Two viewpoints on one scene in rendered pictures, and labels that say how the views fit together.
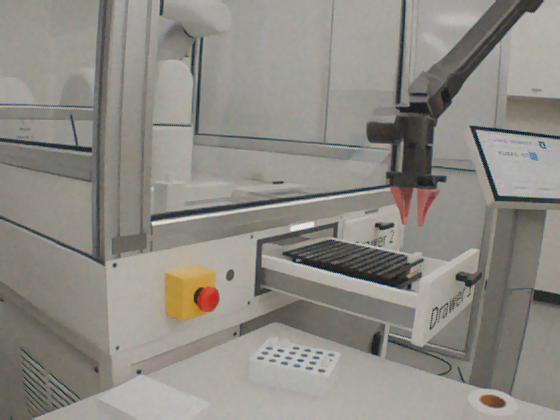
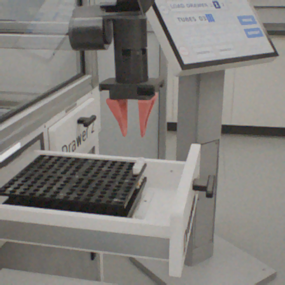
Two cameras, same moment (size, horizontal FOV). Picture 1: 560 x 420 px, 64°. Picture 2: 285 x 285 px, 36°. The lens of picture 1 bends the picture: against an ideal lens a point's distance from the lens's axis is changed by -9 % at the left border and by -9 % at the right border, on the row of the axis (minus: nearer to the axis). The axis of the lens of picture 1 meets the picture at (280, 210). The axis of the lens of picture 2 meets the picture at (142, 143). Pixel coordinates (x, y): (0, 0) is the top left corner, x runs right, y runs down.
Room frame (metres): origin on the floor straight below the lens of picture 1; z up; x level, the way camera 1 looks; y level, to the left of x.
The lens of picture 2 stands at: (0.23, 0.04, 1.22)
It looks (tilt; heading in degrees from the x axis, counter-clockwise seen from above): 20 degrees down; 335
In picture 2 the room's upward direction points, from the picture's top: straight up
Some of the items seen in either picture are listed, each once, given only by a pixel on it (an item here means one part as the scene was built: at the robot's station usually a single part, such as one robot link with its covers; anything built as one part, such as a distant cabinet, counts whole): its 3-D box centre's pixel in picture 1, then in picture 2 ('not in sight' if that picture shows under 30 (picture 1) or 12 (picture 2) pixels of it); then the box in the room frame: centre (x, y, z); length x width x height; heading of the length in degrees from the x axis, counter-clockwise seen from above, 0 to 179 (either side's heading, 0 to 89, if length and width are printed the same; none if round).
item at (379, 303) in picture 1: (349, 272); (73, 194); (0.93, -0.14, 0.86); 0.40 x 0.26 x 0.06; 53
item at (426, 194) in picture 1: (415, 201); (134, 111); (0.90, -0.25, 1.02); 0.07 x 0.07 x 0.09; 51
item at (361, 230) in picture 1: (372, 235); (76, 132); (1.25, -0.25, 0.87); 0.29 x 0.02 x 0.11; 143
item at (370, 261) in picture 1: (353, 271); (77, 192); (0.92, -0.15, 0.87); 0.22 x 0.18 x 0.06; 53
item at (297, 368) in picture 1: (295, 367); not in sight; (0.68, -0.04, 0.78); 0.12 x 0.08 x 0.04; 71
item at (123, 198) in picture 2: (402, 267); (132, 182); (0.86, -0.23, 0.90); 0.18 x 0.02 x 0.01; 143
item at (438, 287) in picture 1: (450, 291); (187, 200); (0.80, -0.31, 0.87); 0.29 x 0.02 x 0.11; 143
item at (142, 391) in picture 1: (153, 405); not in sight; (0.56, 0.15, 0.77); 0.13 x 0.09 x 0.02; 62
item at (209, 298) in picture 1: (206, 298); not in sight; (0.70, 0.10, 0.88); 0.04 x 0.03 x 0.04; 143
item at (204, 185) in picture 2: (467, 277); (203, 185); (0.79, -0.33, 0.91); 0.07 x 0.04 x 0.01; 143
